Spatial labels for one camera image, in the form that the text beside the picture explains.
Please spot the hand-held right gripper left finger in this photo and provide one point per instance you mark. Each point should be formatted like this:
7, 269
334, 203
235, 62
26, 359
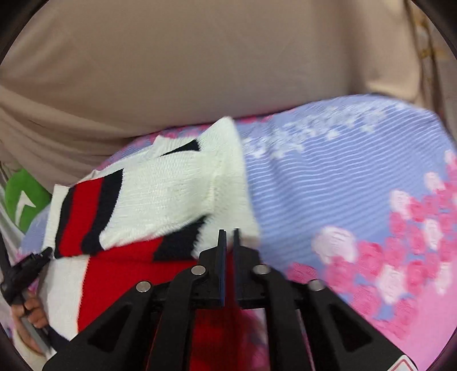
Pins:
222, 271

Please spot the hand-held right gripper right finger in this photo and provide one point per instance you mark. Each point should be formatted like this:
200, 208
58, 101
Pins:
237, 271

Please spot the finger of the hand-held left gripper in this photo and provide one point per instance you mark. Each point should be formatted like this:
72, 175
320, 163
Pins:
25, 273

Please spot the white red black knit sweater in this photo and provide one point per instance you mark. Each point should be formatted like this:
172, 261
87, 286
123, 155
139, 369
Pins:
160, 185

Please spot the person's left hand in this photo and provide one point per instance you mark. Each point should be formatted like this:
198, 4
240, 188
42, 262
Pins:
34, 310

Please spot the green cushion with white mark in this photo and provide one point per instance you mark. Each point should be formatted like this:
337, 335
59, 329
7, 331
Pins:
21, 189

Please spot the pink blue floral bedsheet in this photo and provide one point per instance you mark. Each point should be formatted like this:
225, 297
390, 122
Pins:
339, 171

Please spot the beige backdrop cloth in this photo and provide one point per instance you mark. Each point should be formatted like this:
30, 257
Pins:
178, 53

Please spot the cream patterned cloth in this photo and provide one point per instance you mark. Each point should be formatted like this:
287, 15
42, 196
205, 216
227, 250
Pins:
426, 53

